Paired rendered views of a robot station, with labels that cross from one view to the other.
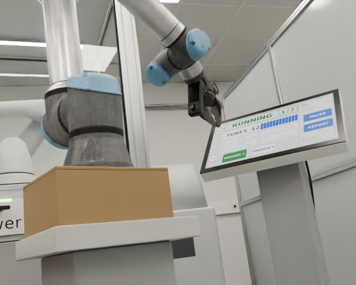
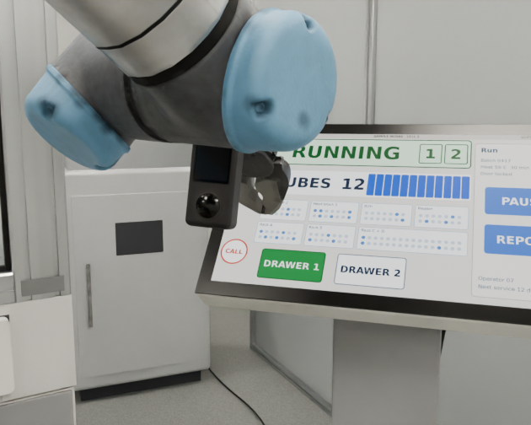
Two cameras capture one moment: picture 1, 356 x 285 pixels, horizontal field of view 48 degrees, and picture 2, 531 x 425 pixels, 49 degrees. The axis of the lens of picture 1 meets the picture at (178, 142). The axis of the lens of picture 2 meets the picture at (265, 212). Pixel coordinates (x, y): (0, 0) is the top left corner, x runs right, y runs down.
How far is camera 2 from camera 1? 0.83 m
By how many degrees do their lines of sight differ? 26
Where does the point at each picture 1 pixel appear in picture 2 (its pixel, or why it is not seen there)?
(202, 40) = (308, 85)
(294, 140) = (458, 272)
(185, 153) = not seen: hidden behind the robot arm
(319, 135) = (528, 281)
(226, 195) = not seen: hidden behind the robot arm
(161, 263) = not seen: outside the picture
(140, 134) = (41, 150)
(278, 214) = (367, 402)
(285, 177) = (401, 328)
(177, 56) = (170, 117)
